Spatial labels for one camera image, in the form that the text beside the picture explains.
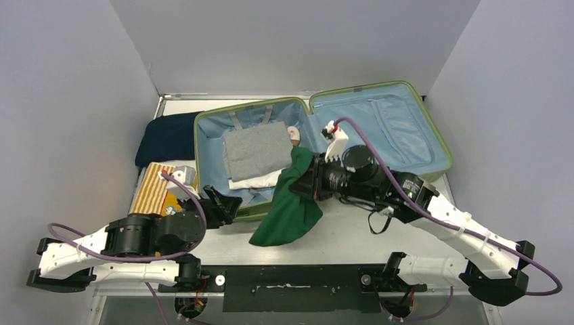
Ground green suitcase with blue lining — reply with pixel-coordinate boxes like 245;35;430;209
194;81;452;221

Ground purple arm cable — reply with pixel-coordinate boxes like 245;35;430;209
332;116;564;323
47;172;208;325

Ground dark green cloth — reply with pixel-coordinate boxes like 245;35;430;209
249;147;323;247

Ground white shirt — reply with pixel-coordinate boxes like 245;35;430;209
228;169;283;190

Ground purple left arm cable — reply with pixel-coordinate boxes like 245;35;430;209
47;172;208;325

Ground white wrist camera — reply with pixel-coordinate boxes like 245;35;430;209
158;165;200;201
321;121;349;163

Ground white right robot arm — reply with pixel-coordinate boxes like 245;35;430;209
290;145;535;306

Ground white oval lotion bottle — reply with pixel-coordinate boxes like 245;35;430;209
287;126;301;146

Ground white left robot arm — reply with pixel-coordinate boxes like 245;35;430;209
26;186;242;293

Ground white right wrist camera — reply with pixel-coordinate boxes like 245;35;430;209
321;121;349;163

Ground grey shirt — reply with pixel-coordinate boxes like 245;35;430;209
223;122;292;182

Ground yellow striped towel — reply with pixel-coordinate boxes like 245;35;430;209
129;162;187;216

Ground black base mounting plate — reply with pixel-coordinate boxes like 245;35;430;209
158;264;427;313

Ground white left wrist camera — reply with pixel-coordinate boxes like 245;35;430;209
158;165;200;201

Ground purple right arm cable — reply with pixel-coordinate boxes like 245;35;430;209
332;116;564;323

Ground navy blue folded cloth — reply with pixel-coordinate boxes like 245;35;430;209
135;112;200;168

